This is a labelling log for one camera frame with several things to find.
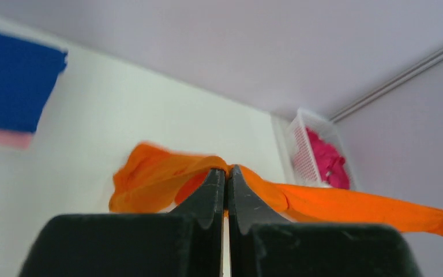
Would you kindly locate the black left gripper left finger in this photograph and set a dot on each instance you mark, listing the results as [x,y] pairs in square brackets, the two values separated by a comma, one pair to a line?
[186,241]

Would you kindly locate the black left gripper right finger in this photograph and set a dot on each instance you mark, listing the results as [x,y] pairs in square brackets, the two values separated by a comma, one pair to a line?
[263,243]

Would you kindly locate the orange t-shirt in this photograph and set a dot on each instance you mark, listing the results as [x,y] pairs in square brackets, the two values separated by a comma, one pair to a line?
[154,177]

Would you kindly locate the pink crumpled t-shirt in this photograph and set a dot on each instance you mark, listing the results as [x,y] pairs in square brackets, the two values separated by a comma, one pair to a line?
[329,161]

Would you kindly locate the white plastic laundry basket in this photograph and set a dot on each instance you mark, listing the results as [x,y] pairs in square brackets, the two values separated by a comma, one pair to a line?
[302,161]

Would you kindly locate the folded light pink t-shirt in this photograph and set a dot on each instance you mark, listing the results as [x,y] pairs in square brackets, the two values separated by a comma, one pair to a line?
[15,139]

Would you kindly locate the folded blue t-shirt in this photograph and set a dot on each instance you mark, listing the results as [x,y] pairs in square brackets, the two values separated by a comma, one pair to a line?
[28,74]

